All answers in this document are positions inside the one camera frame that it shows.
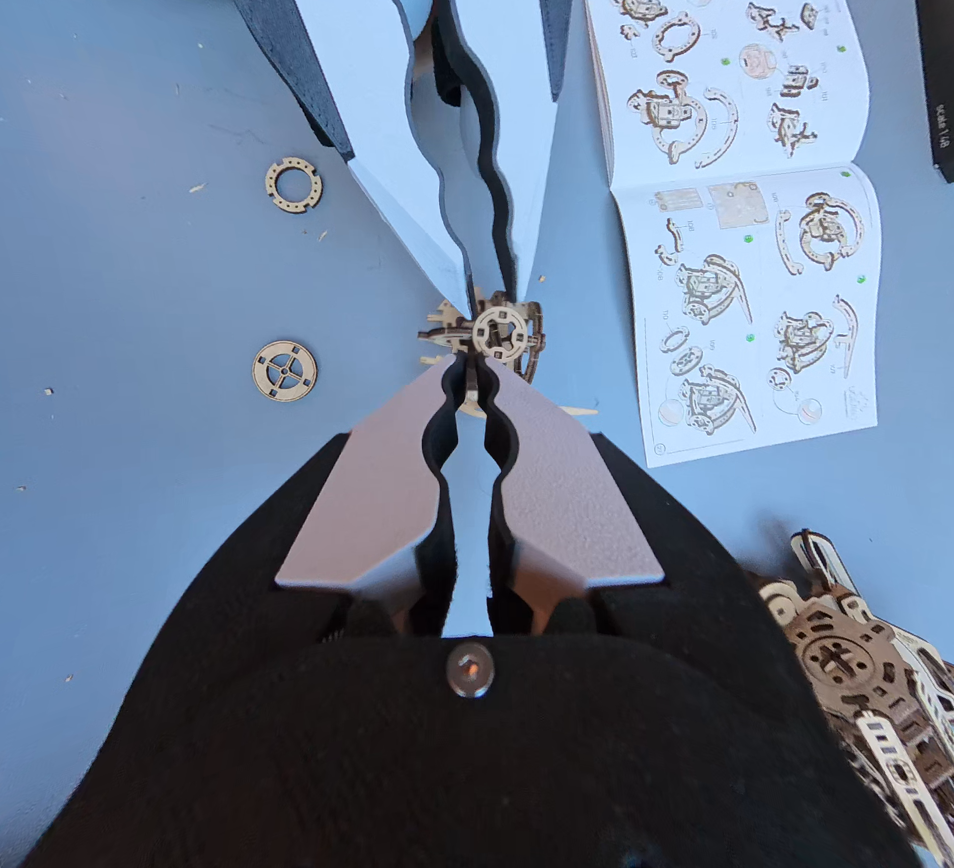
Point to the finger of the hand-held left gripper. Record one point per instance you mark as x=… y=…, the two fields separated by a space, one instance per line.
x=373 y=100
x=522 y=100

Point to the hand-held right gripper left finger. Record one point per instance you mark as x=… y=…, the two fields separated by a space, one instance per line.
x=365 y=510

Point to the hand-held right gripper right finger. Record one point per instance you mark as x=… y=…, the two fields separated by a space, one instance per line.
x=574 y=510

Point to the wooden cage model assembly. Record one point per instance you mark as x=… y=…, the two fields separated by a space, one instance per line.
x=488 y=342

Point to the large wooden mechanical model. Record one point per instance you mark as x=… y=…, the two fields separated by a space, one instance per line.
x=835 y=659

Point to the black model kit box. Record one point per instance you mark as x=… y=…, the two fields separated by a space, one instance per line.
x=935 y=26

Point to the spoked wooden disc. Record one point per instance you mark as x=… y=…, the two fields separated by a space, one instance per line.
x=285 y=371

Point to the illustrated instruction booklet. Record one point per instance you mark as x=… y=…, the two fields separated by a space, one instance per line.
x=850 y=123

